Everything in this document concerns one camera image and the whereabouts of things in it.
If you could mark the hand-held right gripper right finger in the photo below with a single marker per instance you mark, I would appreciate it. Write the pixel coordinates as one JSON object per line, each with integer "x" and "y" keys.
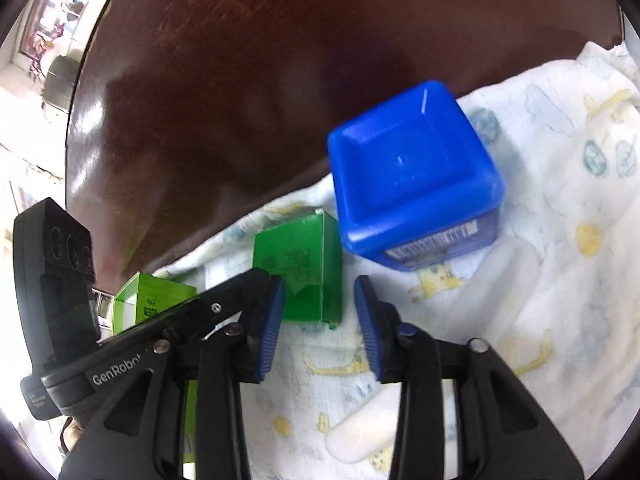
{"x": 370, "y": 330}

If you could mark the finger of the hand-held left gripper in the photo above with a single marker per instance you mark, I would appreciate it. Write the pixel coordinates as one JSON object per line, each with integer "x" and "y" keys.
{"x": 210, "y": 311}

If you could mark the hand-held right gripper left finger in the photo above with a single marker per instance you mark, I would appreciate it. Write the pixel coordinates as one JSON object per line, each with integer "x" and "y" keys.
{"x": 267, "y": 335}

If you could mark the green and white cardboard box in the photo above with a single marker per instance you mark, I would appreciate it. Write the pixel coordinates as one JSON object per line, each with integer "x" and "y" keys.
{"x": 160, "y": 292}

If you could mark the small green box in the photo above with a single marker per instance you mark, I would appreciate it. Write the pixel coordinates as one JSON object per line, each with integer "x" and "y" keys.
{"x": 300, "y": 270}

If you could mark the blue plastic cube container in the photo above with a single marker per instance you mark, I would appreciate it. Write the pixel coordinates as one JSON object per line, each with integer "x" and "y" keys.
{"x": 410, "y": 170}

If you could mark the animal printed blanket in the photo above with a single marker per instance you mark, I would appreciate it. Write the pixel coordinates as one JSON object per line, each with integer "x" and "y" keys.
{"x": 550, "y": 210}

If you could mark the dark wooden headboard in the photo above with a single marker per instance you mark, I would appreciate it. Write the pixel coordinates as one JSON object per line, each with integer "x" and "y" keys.
{"x": 250, "y": 85}

